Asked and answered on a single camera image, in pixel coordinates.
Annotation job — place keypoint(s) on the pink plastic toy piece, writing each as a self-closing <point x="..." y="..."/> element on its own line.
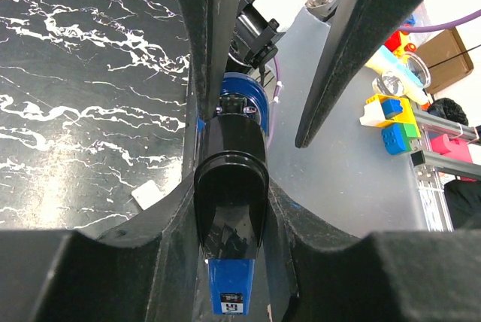
<point x="453" y="148"/>

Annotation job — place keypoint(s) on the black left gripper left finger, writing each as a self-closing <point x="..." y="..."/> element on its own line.
<point x="142" y="270"/>

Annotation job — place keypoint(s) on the yellow blue toy bottle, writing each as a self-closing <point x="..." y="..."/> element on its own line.
<point x="398" y="70"/>

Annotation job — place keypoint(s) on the white staple box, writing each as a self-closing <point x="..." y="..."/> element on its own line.
<point x="147" y="195"/>

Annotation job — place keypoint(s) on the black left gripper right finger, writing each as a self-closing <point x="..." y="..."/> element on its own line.
<point x="317" y="272"/>

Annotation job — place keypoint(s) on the colourful toy block stack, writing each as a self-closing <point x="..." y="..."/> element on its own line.
<point x="395" y="118"/>

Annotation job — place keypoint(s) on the clear glass jar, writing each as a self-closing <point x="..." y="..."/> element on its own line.
<point x="402" y="77"/>

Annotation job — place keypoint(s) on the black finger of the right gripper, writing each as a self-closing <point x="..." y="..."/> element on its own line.
<point x="359" y="28"/>
<point x="210" y="26"/>

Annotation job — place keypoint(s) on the aluminium frame rail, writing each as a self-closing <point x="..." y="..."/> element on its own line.
<point x="427" y="163"/>

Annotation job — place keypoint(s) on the brown cardboard box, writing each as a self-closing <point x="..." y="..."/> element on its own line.
<point x="447" y="59"/>

